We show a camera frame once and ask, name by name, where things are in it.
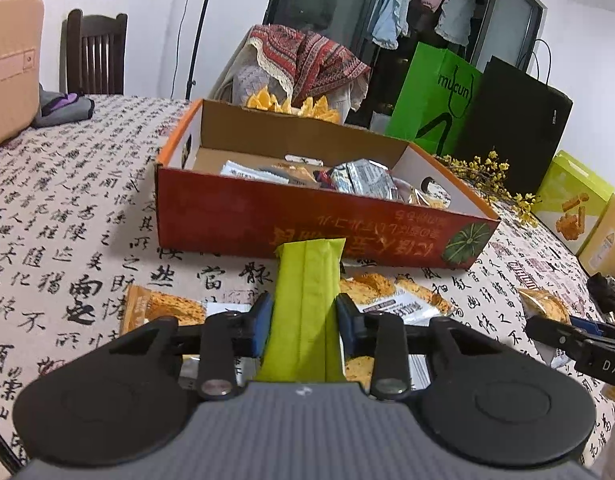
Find green mucun paper bag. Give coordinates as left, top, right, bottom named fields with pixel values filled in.
left=385, top=44, right=482, bottom=156

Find red cardboard pumpkin box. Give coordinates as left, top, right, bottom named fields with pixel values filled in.
left=155, top=100, right=499, bottom=269

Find light green snack box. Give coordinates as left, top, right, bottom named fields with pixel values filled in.
left=532, top=151, right=614, bottom=255

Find white brown snack packet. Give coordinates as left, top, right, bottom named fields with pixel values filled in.
left=339, top=273, right=454, bottom=326

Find pink hard-shell suitcase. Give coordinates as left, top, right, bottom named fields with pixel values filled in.
left=0, top=0, right=44, bottom=144

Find black paper bag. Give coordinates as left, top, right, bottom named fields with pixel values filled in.
left=454, top=56, right=573, bottom=194

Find yellow dried flower branch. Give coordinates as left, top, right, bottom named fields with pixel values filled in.
left=434, top=150, right=539, bottom=228

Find orange paper flowers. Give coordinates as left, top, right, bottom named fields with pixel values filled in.
left=244, top=84, right=343, bottom=125

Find green snack bar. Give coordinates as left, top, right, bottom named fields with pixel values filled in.
left=256, top=238, right=345, bottom=384

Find dark wooden chair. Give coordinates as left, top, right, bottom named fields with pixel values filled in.
left=66, top=9, right=128, bottom=96

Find red patterned cloth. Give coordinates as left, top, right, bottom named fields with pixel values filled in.
left=246, top=24, right=371, bottom=110

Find orange cracker packet right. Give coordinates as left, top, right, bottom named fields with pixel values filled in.
left=517, top=288, right=571, bottom=324

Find black light stand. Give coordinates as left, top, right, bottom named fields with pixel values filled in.
left=185, top=0, right=210, bottom=101

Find calligraphy print tablecloth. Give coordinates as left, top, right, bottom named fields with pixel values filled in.
left=0, top=96, right=615, bottom=479

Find hanging light blue clothes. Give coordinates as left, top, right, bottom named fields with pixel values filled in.
left=368, top=0, right=411, bottom=50

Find oat cracker packet left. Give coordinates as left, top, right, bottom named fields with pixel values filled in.
left=121, top=285, right=207, bottom=335

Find grey purple folded cloth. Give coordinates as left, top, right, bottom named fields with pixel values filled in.
left=31, top=86, right=95, bottom=129

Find hanging white garment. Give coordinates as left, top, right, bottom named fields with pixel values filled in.
left=434, top=0, right=477, bottom=47

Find silver red snack packet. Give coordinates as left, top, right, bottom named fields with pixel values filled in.
left=327, top=159, right=401, bottom=202

